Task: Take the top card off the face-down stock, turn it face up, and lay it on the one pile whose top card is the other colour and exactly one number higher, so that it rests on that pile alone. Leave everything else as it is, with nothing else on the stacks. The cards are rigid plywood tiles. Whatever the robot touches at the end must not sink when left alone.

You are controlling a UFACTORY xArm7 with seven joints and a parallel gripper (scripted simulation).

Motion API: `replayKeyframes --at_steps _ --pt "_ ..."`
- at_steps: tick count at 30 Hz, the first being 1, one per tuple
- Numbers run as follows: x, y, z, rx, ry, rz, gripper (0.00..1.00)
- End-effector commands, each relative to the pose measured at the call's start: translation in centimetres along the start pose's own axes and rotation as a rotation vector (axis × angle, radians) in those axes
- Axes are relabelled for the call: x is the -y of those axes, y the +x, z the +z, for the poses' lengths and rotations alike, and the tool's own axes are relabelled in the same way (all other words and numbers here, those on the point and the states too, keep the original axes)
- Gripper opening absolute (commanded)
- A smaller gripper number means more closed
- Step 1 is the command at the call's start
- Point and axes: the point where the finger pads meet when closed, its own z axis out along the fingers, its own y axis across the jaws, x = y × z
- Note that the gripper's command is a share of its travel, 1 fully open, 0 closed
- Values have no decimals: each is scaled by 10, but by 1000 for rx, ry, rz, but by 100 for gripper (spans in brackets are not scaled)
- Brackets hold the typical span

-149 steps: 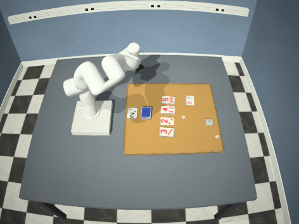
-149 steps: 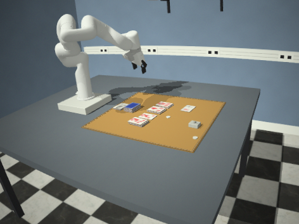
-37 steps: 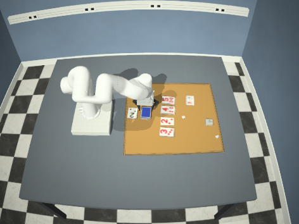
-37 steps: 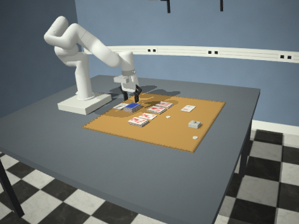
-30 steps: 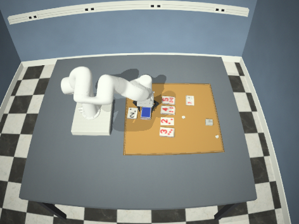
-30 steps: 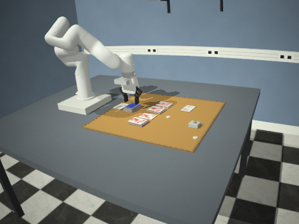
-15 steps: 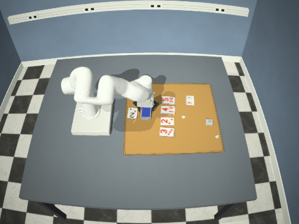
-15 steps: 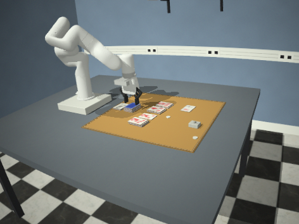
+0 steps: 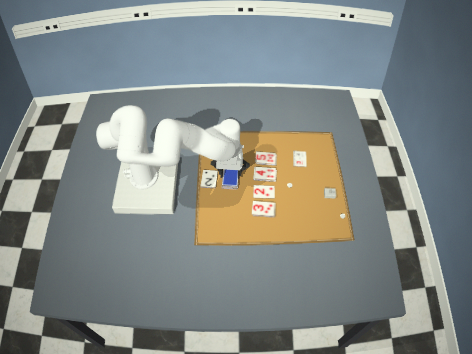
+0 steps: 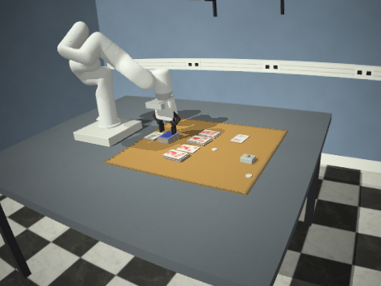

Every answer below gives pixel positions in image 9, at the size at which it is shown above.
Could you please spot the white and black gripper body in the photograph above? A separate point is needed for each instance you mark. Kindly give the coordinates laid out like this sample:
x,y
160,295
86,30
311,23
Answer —
x,y
240,157

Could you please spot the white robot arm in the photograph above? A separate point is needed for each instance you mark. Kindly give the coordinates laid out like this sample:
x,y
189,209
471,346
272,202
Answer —
x,y
171,136

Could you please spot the orange square mat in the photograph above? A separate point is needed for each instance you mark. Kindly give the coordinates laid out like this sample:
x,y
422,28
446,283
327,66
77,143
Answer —
x,y
279,242

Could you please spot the orange-tan rectangular mat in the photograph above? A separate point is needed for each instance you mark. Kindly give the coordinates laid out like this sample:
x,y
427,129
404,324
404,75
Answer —
x,y
302,212

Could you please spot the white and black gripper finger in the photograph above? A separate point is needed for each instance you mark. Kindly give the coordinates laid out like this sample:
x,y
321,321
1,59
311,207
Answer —
x,y
245,165
213,163

